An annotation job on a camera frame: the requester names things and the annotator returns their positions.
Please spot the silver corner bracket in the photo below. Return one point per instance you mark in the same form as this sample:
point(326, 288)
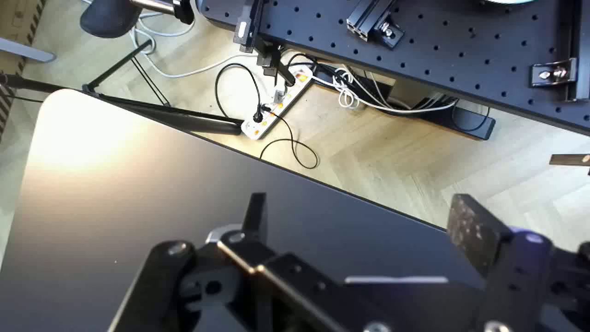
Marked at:
point(554, 72)

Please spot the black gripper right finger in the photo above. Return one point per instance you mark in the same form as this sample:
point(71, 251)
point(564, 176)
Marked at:
point(523, 277)

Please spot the grey flat bar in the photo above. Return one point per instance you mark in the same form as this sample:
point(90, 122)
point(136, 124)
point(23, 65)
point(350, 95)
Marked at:
point(25, 50)

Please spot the short black aluminium extrusion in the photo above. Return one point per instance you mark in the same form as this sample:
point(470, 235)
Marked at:
point(376, 21)

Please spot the black perforated breadboard table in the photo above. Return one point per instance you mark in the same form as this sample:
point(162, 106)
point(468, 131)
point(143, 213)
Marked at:
point(468, 43)

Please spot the long black aluminium extrusion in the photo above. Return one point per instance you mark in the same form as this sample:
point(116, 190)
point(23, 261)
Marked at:
point(582, 43)

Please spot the white power strip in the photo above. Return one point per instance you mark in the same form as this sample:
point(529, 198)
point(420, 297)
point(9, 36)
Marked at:
point(265, 120)

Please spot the black power plug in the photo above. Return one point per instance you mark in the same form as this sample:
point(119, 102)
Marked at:
point(274, 61)

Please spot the black tripod stand legs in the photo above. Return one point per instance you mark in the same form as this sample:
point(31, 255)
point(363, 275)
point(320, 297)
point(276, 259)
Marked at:
point(178, 117)

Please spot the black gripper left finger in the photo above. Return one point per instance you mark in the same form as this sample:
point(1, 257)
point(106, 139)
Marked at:
point(289, 288)

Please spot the black flat box under table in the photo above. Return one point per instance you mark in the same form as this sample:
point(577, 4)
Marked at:
point(468, 120)

